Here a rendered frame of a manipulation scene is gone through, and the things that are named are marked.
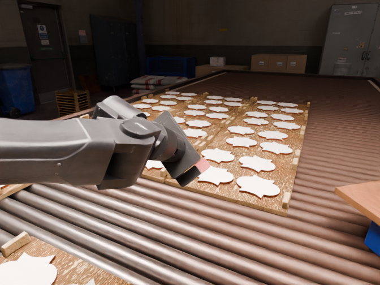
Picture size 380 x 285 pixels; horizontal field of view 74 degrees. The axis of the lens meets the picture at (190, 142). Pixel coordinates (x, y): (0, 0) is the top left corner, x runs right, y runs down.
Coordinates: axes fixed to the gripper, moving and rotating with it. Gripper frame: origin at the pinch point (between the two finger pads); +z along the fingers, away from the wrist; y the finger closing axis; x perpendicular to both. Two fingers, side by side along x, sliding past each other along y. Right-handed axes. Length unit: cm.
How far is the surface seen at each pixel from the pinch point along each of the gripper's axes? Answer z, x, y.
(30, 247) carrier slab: -1.5, -43.3, -4.6
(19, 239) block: -2.8, -43.6, -7.5
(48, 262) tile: -4.6, -38.0, 1.6
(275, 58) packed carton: 524, 211, -151
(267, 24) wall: 567, 269, -245
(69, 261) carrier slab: -2.3, -35.3, 4.0
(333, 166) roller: 61, 36, 31
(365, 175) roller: 55, 41, 39
